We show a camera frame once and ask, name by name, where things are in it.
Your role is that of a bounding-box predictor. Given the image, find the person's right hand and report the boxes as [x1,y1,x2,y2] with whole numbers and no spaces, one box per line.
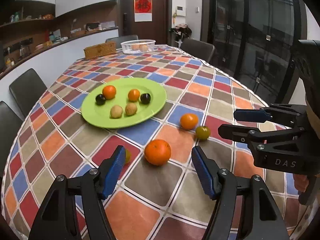
[293,174,308,193]

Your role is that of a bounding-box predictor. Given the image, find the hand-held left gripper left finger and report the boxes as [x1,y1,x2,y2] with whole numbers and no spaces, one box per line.
[28,145,127,240]

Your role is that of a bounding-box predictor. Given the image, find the dark leather chair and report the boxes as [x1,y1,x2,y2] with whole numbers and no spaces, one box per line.
[9,68,48,117]
[0,101,24,178]
[105,35,139,48]
[180,39,215,64]

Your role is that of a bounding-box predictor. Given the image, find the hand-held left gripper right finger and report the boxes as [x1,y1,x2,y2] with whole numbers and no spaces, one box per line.
[191,145,290,240]

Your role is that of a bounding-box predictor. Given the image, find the white sideboard counter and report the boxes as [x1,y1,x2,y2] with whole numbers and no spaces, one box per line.
[0,27,119,105]

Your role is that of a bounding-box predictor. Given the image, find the small orange mandarin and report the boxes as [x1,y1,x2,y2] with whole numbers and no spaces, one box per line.
[128,89,141,102]

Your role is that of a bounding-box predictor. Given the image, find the brown kiwi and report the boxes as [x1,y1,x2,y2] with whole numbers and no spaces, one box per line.
[110,105,124,119]
[125,103,138,116]

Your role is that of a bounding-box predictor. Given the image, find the green plate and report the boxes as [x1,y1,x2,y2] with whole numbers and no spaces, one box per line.
[81,77,167,129]

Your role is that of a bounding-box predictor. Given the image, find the large orange mandarin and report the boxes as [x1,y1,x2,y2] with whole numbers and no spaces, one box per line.
[144,139,172,166]

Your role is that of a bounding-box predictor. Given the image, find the dark wooden door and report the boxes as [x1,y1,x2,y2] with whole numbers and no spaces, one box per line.
[117,0,172,45]

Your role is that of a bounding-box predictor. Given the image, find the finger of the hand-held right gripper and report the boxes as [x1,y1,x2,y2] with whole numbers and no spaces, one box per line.
[218,124,304,145]
[234,104,307,128]

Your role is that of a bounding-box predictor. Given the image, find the pile of clothes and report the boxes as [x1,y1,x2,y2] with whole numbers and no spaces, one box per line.
[170,24,192,47]

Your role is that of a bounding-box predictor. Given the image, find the white plastic basket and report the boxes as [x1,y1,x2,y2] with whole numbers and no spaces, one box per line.
[120,39,156,54]

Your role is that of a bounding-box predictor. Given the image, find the red and white door poster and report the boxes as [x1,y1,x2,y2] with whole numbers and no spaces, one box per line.
[134,0,152,22]

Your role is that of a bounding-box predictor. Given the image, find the black framed glass doors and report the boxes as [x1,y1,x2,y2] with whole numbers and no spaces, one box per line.
[202,0,308,104]

